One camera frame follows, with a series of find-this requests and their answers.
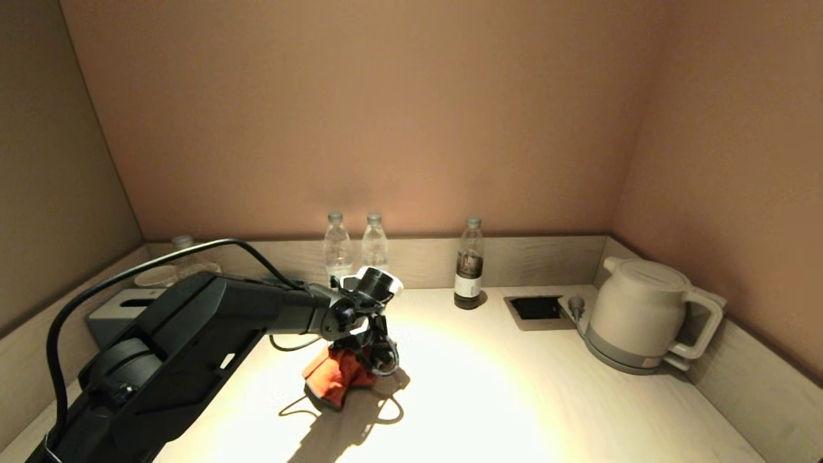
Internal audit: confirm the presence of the orange microfibre cloth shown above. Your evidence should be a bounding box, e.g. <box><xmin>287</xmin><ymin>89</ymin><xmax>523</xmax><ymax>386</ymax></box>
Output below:
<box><xmin>302</xmin><ymin>347</ymin><xmax>381</xmax><ymax>412</ymax></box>

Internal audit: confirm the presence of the dark drink bottle white label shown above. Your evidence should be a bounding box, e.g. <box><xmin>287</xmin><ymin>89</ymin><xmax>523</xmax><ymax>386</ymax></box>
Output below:
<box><xmin>453</xmin><ymin>217</ymin><xmax>486</xmax><ymax>311</ymax></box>

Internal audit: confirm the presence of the cream electric kettle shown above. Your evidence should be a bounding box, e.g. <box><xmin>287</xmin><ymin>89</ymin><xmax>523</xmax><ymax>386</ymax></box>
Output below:
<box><xmin>588</xmin><ymin>257</ymin><xmax>727</xmax><ymax>370</ymax></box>

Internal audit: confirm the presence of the clear water bottle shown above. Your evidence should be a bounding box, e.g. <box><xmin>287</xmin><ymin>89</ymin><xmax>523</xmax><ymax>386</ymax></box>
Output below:
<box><xmin>323</xmin><ymin>212</ymin><xmax>354</xmax><ymax>285</ymax></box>
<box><xmin>361</xmin><ymin>213</ymin><xmax>390</xmax><ymax>274</ymax></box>

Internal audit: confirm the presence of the grey kettle base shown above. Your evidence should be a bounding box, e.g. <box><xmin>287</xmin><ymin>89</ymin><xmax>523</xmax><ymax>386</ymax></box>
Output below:
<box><xmin>584</xmin><ymin>331</ymin><xmax>694</xmax><ymax>377</ymax></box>

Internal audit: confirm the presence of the dark drink bottle patterned label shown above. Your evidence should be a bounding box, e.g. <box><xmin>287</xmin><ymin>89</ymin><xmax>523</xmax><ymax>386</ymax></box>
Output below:
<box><xmin>172</xmin><ymin>235</ymin><xmax>222</xmax><ymax>278</ymax></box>

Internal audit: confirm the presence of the black recessed power socket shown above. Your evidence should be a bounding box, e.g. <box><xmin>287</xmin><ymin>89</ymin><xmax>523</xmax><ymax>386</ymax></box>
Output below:
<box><xmin>505</xmin><ymin>295</ymin><xmax>578</xmax><ymax>332</ymax></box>

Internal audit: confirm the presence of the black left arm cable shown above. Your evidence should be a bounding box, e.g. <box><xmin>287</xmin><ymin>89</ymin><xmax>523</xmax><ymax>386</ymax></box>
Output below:
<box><xmin>45</xmin><ymin>238</ymin><xmax>322</xmax><ymax>451</ymax></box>

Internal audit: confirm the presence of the white cup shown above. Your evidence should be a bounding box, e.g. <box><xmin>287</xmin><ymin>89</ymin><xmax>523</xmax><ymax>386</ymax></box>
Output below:
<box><xmin>135</xmin><ymin>265</ymin><xmax>179</xmax><ymax>288</ymax></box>

